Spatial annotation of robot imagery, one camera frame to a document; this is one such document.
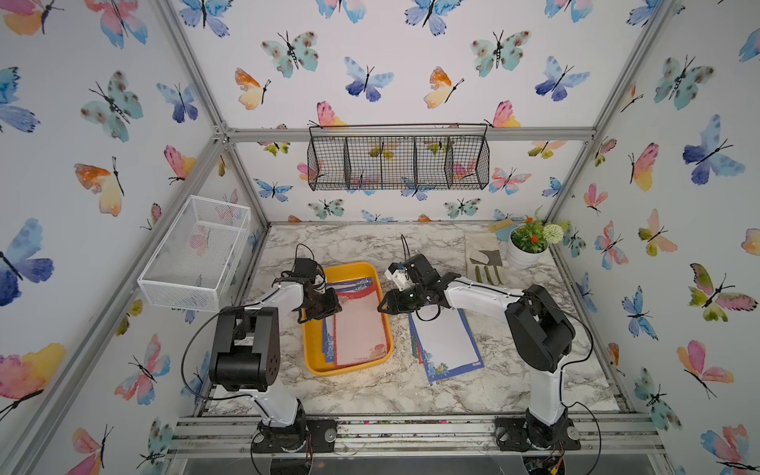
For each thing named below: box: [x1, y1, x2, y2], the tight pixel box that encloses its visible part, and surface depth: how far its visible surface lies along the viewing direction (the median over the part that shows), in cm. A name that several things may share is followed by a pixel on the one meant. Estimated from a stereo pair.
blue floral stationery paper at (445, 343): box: [409, 305, 485, 383], surface depth 88 cm
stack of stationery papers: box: [322, 277, 388, 368], surface depth 92 cm
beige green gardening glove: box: [465, 232, 505, 285], surface depth 110 cm
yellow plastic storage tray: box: [302, 262, 394, 377], surface depth 90 cm
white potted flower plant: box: [506, 205, 571, 271], surface depth 99 cm
